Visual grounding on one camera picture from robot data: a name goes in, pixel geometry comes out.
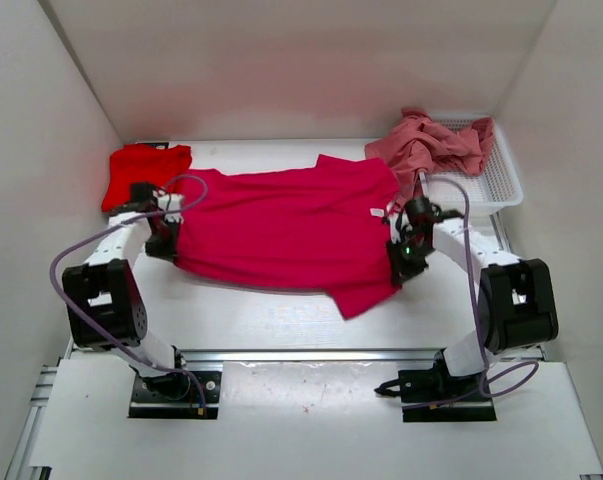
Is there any magenta t shirt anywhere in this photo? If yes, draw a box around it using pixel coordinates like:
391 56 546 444
175 155 399 319

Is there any red t shirt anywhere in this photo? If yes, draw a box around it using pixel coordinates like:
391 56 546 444
101 144 192 212

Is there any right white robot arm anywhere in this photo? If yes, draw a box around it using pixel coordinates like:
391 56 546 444
384 196 559 400

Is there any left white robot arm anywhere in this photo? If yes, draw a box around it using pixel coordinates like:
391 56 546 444
61 182 194 400

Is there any light pink t shirt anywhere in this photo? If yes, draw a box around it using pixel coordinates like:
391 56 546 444
364 108 495 200

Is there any white plastic basket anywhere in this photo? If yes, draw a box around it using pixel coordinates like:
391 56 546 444
420 121 524 217

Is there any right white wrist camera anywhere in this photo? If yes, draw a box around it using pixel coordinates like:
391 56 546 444
384 202 412 244

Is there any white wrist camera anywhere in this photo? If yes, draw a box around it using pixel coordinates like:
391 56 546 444
155 191 184 224
384 202 412 244

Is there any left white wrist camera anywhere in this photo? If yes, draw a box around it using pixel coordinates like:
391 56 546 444
155 191 184 224

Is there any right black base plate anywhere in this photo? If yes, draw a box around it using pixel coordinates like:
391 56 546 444
374 366 497 423

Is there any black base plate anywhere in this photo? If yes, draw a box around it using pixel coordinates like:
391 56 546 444
374 366 497 423
128 363 223 420

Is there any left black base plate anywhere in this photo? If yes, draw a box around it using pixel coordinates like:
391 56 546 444
128 363 223 420

